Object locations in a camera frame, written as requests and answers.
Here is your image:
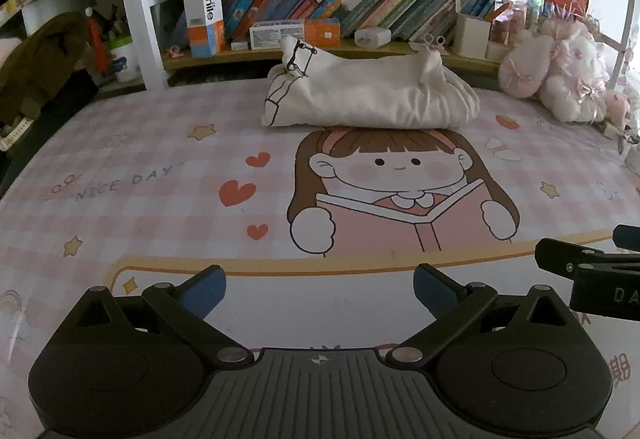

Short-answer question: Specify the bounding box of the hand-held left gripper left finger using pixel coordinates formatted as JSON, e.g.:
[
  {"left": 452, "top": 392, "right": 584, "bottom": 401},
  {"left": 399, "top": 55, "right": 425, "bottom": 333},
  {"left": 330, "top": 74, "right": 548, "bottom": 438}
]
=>
[{"left": 62, "top": 265, "right": 256, "bottom": 365}]

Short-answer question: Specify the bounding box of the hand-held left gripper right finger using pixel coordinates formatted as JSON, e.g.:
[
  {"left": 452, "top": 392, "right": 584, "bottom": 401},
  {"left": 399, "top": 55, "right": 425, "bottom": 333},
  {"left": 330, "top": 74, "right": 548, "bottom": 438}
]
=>
[{"left": 385, "top": 263, "right": 583, "bottom": 366}]

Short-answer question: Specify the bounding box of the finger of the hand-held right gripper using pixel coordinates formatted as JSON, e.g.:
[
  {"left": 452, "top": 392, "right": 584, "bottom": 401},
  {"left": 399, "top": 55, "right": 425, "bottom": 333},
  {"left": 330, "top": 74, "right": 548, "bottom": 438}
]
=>
[
  {"left": 534, "top": 238, "right": 640, "bottom": 277},
  {"left": 612, "top": 224, "right": 640, "bottom": 252}
]

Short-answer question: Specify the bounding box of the pink cartoon printed mat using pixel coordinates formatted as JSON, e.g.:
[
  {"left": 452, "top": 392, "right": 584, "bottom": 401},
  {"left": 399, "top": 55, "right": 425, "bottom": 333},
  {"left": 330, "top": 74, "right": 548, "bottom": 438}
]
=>
[{"left": 0, "top": 82, "right": 640, "bottom": 439}]

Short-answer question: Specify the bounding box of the pink white plush bunny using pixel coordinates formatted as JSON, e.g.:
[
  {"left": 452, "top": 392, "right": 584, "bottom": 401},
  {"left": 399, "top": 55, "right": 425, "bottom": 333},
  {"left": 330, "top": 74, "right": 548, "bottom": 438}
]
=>
[{"left": 499, "top": 16, "right": 632, "bottom": 122}]

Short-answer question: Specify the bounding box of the small white container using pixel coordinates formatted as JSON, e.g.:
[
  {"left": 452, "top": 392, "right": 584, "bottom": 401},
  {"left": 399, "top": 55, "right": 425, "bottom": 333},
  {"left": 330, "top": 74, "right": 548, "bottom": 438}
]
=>
[{"left": 485, "top": 40, "right": 511, "bottom": 62}]

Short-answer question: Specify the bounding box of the white pen holder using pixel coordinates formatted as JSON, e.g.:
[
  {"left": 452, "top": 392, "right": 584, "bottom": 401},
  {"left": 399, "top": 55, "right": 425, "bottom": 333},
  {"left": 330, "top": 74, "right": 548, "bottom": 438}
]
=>
[{"left": 454, "top": 12, "right": 493, "bottom": 60}]

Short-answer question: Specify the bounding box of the white green cup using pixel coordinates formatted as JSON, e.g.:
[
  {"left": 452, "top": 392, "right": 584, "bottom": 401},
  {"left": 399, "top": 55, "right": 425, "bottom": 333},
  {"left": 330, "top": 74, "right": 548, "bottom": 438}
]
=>
[{"left": 107, "top": 39, "right": 143, "bottom": 82}]

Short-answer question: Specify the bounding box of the small white rounded box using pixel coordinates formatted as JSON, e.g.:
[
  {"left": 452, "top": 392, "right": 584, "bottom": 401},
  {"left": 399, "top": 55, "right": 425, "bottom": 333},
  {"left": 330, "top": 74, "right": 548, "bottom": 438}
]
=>
[{"left": 354, "top": 26, "right": 392, "bottom": 46}]

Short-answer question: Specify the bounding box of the orange white toothpaste box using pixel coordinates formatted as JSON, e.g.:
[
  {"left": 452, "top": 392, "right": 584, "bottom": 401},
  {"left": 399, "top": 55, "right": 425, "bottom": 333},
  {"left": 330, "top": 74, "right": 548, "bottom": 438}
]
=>
[{"left": 249, "top": 18, "right": 342, "bottom": 51}]

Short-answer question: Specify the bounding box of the white orange toothbrush box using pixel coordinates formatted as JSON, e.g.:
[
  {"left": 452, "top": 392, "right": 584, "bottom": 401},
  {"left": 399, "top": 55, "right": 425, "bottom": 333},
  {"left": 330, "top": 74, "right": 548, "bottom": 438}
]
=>
[{"left": 181, "top": 0, "right": 227, "bottom": 59}]

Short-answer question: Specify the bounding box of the white bookshelf with wooden boards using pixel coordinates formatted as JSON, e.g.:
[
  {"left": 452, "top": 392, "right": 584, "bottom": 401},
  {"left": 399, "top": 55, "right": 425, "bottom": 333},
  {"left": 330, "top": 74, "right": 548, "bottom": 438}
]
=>
[{"left": 112, "top": 0, "right": 633, "bottom": 90}]

